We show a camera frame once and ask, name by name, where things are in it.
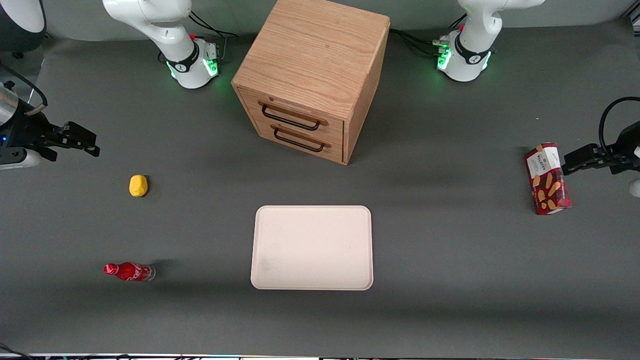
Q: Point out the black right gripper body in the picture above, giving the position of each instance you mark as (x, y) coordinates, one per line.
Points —
(24, 131)

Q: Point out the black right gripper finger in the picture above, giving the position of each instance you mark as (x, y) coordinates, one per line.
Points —
(86, 149)
(80, 134)

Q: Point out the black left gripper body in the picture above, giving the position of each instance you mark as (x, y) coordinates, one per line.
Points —
(626, 145)

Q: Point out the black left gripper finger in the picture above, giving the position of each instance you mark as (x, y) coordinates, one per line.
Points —
(590, 165)
(587, 154)

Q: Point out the red coke bottle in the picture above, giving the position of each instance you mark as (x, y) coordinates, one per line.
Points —
(131, 272)

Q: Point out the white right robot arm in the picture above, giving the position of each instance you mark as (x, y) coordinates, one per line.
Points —
(170, 30)

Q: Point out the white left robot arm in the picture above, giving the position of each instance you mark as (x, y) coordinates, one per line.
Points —
(472, 45)

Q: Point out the beige plastic tray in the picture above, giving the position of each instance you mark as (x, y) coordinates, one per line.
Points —
(312, 247)

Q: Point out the red cookie box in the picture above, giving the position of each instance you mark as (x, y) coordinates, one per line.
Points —
(547, 180)

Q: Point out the yellow lemon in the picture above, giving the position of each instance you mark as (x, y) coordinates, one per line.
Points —
(138, 185)

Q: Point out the grey table mat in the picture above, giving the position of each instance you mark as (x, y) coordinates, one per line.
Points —
(450, 280)

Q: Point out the wooden drawer front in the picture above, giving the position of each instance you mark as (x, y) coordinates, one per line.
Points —
(300, 136)
(300, 111)

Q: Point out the wooden drawer cabinet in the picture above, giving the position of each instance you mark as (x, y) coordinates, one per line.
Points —
(315, 55)

